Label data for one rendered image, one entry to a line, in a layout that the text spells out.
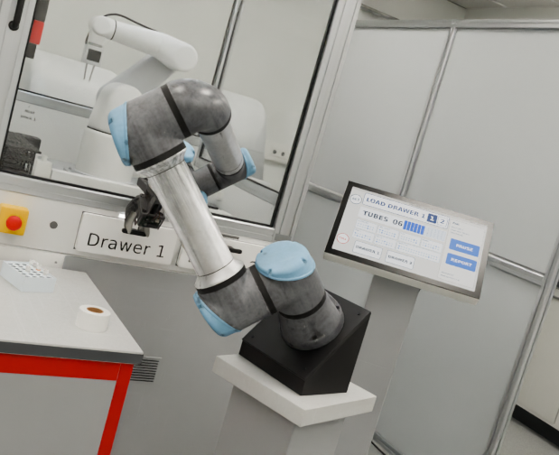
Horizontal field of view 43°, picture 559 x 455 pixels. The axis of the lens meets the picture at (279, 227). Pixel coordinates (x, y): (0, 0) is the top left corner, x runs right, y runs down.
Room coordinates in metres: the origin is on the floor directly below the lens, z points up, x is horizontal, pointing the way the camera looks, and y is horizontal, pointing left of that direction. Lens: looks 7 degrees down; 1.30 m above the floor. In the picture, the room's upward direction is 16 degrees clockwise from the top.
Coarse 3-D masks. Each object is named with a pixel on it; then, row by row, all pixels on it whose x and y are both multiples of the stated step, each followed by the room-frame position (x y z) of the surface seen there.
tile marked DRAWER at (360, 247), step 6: (354, 246) 2.32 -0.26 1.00; (360, 246) 2.32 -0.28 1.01; (366, 246) 2.33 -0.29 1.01; (372, 246) 2.33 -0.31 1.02; (378, 246) 2.33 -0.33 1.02; (360, 252) 2.31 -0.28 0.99; (366, 252) 2.31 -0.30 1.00; (372, 252) 2.31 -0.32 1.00; (378, 252) 2.32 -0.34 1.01; (378, 258) 2.30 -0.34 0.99
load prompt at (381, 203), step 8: (368, 200) 2.45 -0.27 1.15; (376, 200) 2.45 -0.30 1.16; (384, 200) 2.45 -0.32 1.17; (392, 200) 2.46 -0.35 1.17; (376, 208) 2.43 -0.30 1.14; (384, 208) 2.43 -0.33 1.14; (392, 208) 2.44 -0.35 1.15; (400, 208) 2.44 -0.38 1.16; (408, 208) 2.44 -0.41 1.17; (416, 208) 2.44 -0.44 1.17; (408, 216) 2.42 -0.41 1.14; (416, 216) 2.42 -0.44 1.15; (424, 216) 2.42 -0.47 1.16; (432, 216) 2.43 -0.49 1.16; (440, 216) 2.43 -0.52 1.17; (432, 224) 2.41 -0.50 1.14; (440, 224) 2.41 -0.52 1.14; (448, 224) 2.41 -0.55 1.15
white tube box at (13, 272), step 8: (8, 264) 1.74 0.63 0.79; (16, 264) 1.75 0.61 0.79; (24, 264) 1.77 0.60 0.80; (0, 272) 1.73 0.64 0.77; (8, 272) 1.70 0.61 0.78; (16, 272) 1.68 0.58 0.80; (24, 272) 1.70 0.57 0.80; (32, 272) 1.71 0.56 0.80; (40, 272) 1.74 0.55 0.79; (8, 280) 1.70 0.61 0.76; (16, 280) 1.67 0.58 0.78; (24, 280) 1.65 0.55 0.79; (32, 280) 1.66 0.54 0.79; (40, 280) 1.68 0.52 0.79; (48, 280) 1.69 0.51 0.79; (24, 288) 1.65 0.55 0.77; (32, 288) 1.67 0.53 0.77; (40, 288) 1.68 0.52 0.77; (48, 288) 1.70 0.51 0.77
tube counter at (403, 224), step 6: (396, 222) 2.40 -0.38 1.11; (402, 222) 2.40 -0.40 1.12; (408, 222) 2.40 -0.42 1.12; (414, 222) 2.40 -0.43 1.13; (402, 228) 2.38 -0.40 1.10; (408, 228) 2.39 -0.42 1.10; (414, 228) 2.39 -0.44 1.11; (420, 228) 2.39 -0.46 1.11; (426, 228) 2.39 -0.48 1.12; (432, 228) 2.39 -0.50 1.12; (420, 234) 2.38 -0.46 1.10; (426, 234) 2.38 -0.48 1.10; (432, 234) 2.38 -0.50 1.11; (438, 234) 2.38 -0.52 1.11; (444, 234) 2.38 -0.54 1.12
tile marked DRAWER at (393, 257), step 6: (390, 252) 2.32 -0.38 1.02; (390, 258) 2.30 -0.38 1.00; (396, 258) 2.31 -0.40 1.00; (402, 258) 2.31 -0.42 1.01; (408, 258) 2.31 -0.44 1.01; (414, 258) 2.31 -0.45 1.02; (396, 264) 2.29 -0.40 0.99; (402, 264) 2.29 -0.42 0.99; (408, 264) 2.30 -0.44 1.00; (414, 264) 2.30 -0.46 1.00
